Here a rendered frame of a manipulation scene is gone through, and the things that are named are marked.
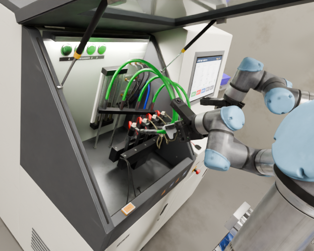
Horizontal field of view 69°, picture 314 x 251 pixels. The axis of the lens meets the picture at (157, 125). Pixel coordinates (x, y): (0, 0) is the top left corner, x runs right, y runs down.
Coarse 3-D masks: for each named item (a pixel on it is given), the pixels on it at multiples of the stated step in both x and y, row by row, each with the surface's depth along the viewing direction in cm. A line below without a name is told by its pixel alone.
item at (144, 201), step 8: (184, 160) 128; (192, 160) 131; (176, 168) 121; (184, 168) 123; (168, 176) 114; (176, 176) 119; (152, 184) 106; (160, 184) 108; (168, 184) 114; (176, 184) 132; (144, 192) 101; (152, 192) 102; (160, 192) 110; (136, 200) 96; (144, 200) 97; (152, 200) 106; (136, 208) 93; (144, 208) 103; (112, 216) 86; (120, 216) 87; (128, 216) 89; (136, 216) 99; (120, 224) 87; (128, 224) 96; (120, 232) 94; (112, 240) 91
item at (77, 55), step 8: (104, 0) 54; (104, 8) 56; (96, 16) 58; (96, 24) 60; (88, 32) 61; (88, 40) 64; (80, 48) 65; (80, 56) 68; (72, 64) 71; (64, 80) 76
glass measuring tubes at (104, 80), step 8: (104, 72) 110; (112, 72) 112; (120, 72) 117; (104, 80) 113; (120, 80) 122; (104, 88) 115; (112, 88) 121; (96, 96) 118; (104, 96) 122; (112, 96) 124; (96, 104) 121; (112, 104) 130; (96, 112) 125; (96, 120) 126; (104, 120) 132; (112, 120) 136; (96, 128) 128
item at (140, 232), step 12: (168, 192) 128; (156, 204) 119; (168, 204) 151; (144, 216) 112; (156, 216) 140; (132, 228) 107; (144, 228) 131; (120, 240) 102; (132, 240) 124; (144, 240) 158
